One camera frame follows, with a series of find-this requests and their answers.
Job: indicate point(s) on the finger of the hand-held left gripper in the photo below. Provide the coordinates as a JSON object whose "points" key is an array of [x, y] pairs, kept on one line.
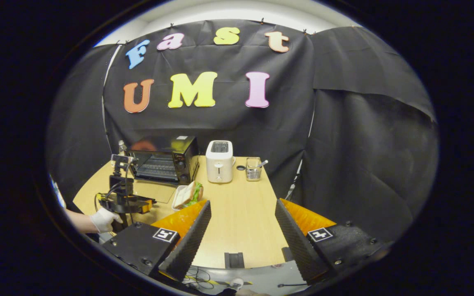
{"points": [[146, 205]]}

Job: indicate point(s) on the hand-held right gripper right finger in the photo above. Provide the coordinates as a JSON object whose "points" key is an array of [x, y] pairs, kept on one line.
{"points": [[298, 242]]}

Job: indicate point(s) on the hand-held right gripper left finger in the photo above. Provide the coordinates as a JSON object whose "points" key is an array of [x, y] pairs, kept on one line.
{"points": [[191, 242]]}

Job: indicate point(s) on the sandwich with lettuce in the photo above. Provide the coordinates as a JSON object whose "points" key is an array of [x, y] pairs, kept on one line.
{"points": [[187, 194]]}

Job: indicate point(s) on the black electric oven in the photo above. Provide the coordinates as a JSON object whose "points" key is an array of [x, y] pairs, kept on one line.
{"points": [[179, 156]]}

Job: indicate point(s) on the white rectangular tray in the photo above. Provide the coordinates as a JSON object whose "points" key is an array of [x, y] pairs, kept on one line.
{"points": [[176, 202]]}

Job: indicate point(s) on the clear glass bottle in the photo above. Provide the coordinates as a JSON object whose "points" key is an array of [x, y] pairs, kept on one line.
{"points": [[121, 148]]}

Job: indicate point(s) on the black table edge clamp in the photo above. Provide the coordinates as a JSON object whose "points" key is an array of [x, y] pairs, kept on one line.
{"points": [[234, 260]]}

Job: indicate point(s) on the white toaster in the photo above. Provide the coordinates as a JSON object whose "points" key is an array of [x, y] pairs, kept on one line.
{"points": [[219, 166]]}

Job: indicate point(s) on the metal spoon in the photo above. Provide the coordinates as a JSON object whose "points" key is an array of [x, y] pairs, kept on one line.
{"points": [[263, 163]]}

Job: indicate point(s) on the black backdrop cloth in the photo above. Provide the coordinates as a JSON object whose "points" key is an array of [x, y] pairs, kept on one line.
{"points": [[344, 144]]}

